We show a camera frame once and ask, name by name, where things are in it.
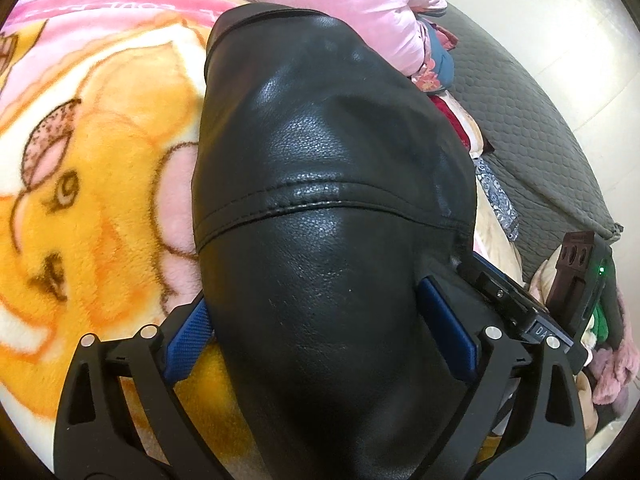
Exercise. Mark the pink fuzzy garment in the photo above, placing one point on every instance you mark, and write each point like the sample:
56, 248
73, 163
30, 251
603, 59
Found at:
617, 367

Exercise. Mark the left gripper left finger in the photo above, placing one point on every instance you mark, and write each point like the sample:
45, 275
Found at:
95, 437

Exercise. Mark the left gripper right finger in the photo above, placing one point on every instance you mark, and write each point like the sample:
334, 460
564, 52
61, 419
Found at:
520, 417

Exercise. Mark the blue patterned cloth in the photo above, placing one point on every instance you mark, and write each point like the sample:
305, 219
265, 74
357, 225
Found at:
499, 201

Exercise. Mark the pink cartoon fleece blanket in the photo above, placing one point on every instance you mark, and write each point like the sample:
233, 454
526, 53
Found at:
100, 104

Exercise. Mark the black leather jacket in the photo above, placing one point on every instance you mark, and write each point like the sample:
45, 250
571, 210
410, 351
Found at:
327, 185

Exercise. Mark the beige plush bed cover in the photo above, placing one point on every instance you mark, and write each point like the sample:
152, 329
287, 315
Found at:
490, 240

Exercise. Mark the green garment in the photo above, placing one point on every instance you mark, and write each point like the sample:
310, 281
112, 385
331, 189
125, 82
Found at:
597, 329

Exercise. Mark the teal floral pillow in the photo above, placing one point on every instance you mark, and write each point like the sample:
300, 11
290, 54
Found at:
436, 74

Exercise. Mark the grey quilted headboard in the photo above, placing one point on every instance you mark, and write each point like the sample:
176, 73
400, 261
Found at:
535, 155

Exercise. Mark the red and cream pillow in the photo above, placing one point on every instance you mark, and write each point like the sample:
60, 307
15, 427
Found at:
466, 127

